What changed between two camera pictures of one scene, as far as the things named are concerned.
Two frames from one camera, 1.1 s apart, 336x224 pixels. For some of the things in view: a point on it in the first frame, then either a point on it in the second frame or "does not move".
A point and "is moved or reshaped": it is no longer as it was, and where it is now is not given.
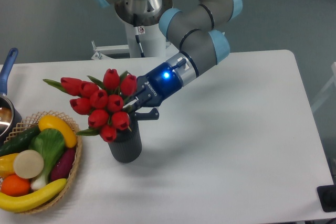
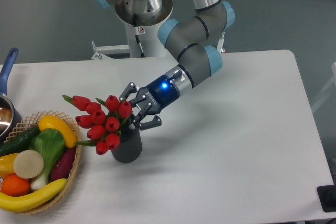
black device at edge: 327,196 does not move
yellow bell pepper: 7,164 does not move
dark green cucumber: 20,142 does not move
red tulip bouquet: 104,100 is moved or reshaped
